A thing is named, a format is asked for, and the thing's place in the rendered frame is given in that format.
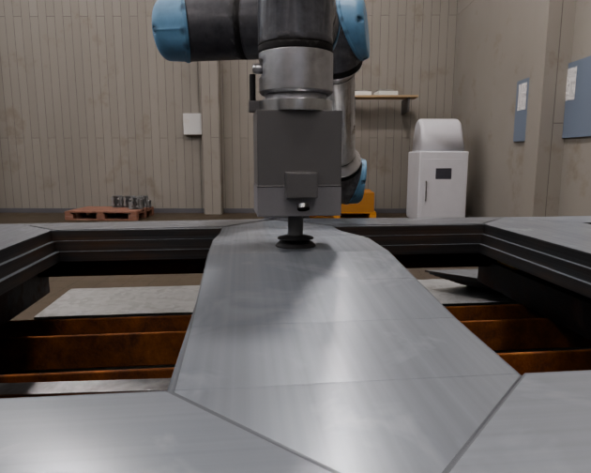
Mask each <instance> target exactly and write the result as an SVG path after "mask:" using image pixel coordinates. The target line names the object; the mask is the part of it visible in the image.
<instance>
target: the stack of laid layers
mask: <svg viewBox="0 0 591 473"><path fill-rule="evenodd" d="M328 226H333V227H335V228H337V229H339V230H341V231H343V232H347V233H351V234H355V235H359V236H363V237H368V238H370V239H371V240H373V241H374V242H376V243H377V244H379V245H380V246H382V247H383V248H385V249H386V250H388V251H389V252H390V253H391V254H392V255H395V254H440V253H481V254H483V255H485V256H488V257H490V258H492V259H494V260H497V261H499V262H502V263H504V264H507V265H509V266H511V267H515V268H517V269H519V270H522V271H524V272H527V273H529V274H532V275H534V276H536V277H539V278H541V279H543V280H545V281H548V282H552V283H554V284H557V285H559V286H561V287H564V288H566V289H568V290H570V291H573V292H575V293H578V294H580V295H583V296H585V297H587V298H591V254H589V253H585V252H579V251H576V250H573V249H569V248H566V247H562V246H559V245H555V244H553V243H549V242H545V241H542V240H538V239H535V238H532V237H529V236H522V235H519V234H515V233H512V232H509V231H506V230H502V229H498V228H495V227H491V226H489V225H485V224H484V223H482V224H405V225H328ZM222 228H223V227H192V228H148V229H104V230H60V231H56V230H52V231H51V232H48V233H46V234H43V235H40V236H36V237H34V238H31V239H28V240H26V241H24V242H22V243H19V244H16V245H14V246H11V247H8V248H6V249H3V250H2V251H0V296H1V295H3V294H5V293H6V292H7V291H9V290H11V289H13V288H14V287H16V286H18V285H20V284H21V283H23V282H26V281H27V280H29V279H31V278H33V277H34V276H36V275H38V274H39V273H40V272H42V271H44V270H46V269H48V268H49V267H52V266H54V265H55V264H57V263H59V262H84V261H128V260H174V259H206V257H207V254H208V252H209V249H210V246H211V244H212V241H213V239H214V238H215V237H216V236H217V235H218V234H219V233H220V231H221V229H222ZM193 313H194V310H193ZM193 313H192V316H193ZM192 316H191V319H190V321H189V326H188V329H187V332H186V335H185V338H184V341H183V343H182V346H181V349H180V352H179V355H178V358H177V361H176V364H175V366H174V372H173V375H172V378H171V381H170V384H169V387H168V389H167V390H168V391H170V392H173V389H174V383H175V380H176V376H177V373H178V369H179V365H180V362H181V359H182V355H183V352H184V348H185V344H186V341H187V338H188V335H189V328H190V324H191V320H192Z"/></svg>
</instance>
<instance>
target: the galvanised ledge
mask: <svg viewBox="0 0 591 473"><path fill-rule="evenodd" d="M418 281H419V282H420V283H421V284H422V285H423V286H424V287H425V288H427V289H428V290H429V291H430V292H431V293H432V294H433V295H434V296H435V297H436V298H437V299H438V300H439V301H440V302H441V303H442V304H443V305H444V306H445V307H446V306H475V305H504V304H521V303H519V302H517V301H515V300H513V299H511V298H509V297H507V296H505V295H503V294H501V293H499V292H497V291H493V290H487V289H481V288H476V287H470V286H466V285H463V284H459V283H456V282H451V281H450V280H445V279H429V280H418ZM199 289H200V285H183V286H148V287H113V288H77V289H70V290H68V291H67V292H66V293H65V294H64V295H63V296H61V297H60V298H58V299H57V300H56V301H55V302H53V303H52V304H51V305H49V306H48V307H47V308H45V309H44V310H43V311H41V312H40V313H38V314H37V315H36V316H34V320H44V319H73V318H101V317H131V316H159V315H188V314H192V313H193V310H194V307H195V304H196V300H197V297H198V293H199Z"/></svg>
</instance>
